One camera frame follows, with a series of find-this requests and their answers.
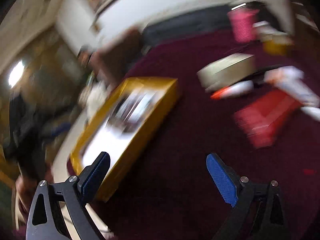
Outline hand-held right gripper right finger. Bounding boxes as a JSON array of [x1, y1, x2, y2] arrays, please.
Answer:
[[206, 152, 287, 240]]

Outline pink ribbed cup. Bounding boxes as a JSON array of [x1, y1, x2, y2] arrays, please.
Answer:
[[227, 7, 260, 43]]

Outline beige flat box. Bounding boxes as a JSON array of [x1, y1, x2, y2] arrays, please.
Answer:
[[197, 53, 256, 93]]

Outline yellow tape roll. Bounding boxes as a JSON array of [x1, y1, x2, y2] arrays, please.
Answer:
[[262, 36, 294, 55]]

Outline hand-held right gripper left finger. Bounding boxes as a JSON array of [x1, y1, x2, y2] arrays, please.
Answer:
[[26, 151, 111, 240]]

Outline red flat box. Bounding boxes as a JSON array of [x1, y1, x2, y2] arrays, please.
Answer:
[[234, 90, 304, 148]]

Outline brown leather chair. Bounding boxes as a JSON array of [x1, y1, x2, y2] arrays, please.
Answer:
[[90, 29, 143, 85]]

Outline person's left forearm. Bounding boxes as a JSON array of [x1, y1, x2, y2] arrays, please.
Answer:
[[14, 172, 38, 228]]

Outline white bottle with orange cap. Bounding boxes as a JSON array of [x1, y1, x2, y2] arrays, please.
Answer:
[[210, 80, 254, 100]]

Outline dark grey sofa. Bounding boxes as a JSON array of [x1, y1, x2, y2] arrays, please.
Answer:
[[142, 5, 233, 53]]

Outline maroon tablecloth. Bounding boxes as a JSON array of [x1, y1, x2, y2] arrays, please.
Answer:
[[87, 30, 320, 240]]

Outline wooden glass door cabinet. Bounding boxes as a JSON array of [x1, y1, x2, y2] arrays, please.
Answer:
[[0, 27, 88, 155]]

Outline yellow cardboard box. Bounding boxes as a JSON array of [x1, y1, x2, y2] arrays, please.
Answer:
[[70, 77, 178, 202]]

